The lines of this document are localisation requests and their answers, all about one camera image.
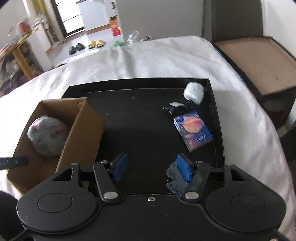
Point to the white kitchen cabinet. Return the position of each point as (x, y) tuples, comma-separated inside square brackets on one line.
[(94, 16)]

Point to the white paper ball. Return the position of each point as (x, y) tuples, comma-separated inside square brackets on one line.
[(194, 92)]

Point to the black white small item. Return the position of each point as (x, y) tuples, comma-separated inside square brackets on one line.
[(177, 108)]

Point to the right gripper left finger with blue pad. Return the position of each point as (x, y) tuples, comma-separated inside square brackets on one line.
[(107, 173)]

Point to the wooden gold shelf table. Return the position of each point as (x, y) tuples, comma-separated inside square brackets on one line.
[(18, 62)]

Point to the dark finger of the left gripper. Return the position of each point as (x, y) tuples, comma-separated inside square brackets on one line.
[(13, 162)]

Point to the white bed blanket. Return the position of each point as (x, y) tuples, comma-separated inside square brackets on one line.
[(250, 139)]

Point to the grey lace cloth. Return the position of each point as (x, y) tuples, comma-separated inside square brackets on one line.
[(176, 183)]

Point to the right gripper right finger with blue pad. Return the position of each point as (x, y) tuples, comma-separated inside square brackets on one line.
[(195, 175)]

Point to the clear plastic bag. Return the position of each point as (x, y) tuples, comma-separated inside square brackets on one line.
[(133, 38)]

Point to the green plastic bag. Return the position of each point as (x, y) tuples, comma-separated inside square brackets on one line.
[(118, 43)]

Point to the black slipper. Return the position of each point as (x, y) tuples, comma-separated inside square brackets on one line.
[(72, 50), (80, 47)]

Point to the black tray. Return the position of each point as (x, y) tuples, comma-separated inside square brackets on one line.
[(135, 122)]

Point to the yellow slipper left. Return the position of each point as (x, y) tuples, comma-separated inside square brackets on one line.
[(92, 44)]

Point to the black slipper left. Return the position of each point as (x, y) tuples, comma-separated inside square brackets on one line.
[(72, 50)]

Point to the orange carton box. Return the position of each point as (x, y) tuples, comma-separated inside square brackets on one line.
[(114, 26)]

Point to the dark olive headboard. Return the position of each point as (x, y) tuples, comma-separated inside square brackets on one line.
[(232, 19)]

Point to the black slipper right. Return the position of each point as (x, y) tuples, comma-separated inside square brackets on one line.
[(80, 47)]

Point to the grey plush toy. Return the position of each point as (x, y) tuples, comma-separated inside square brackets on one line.
[(48, 135)]

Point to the blue planet tissue pack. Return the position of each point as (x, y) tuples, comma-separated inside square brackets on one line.
[(193, 130)]

